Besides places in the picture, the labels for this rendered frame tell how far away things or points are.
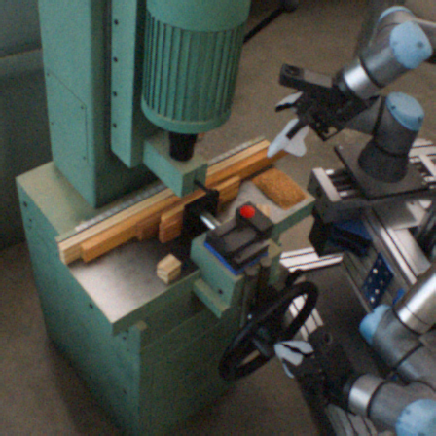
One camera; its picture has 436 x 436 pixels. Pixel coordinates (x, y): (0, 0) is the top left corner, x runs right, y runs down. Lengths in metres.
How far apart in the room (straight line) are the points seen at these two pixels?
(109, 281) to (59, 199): 0.37
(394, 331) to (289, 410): 1.11
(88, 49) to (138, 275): 0.47
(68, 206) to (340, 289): 1.11
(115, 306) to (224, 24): 0.58
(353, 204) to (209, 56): 0.85
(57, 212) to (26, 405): 0.83
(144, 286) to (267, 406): 1.01
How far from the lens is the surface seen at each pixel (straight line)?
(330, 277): 2.19
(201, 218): 1.25
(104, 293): 1.19
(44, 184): 1.55
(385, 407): 0.98
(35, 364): 2.14
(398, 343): 1.06
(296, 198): 1.40
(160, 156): 1.22
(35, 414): 2.06
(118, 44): 1.14
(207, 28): 0.94
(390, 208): 1.75
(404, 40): 1.01
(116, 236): 1.24
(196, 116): 1.05
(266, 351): 1.14
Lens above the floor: 1.88
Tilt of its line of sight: 47 degrees down
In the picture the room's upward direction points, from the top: 11 degrees clockwise
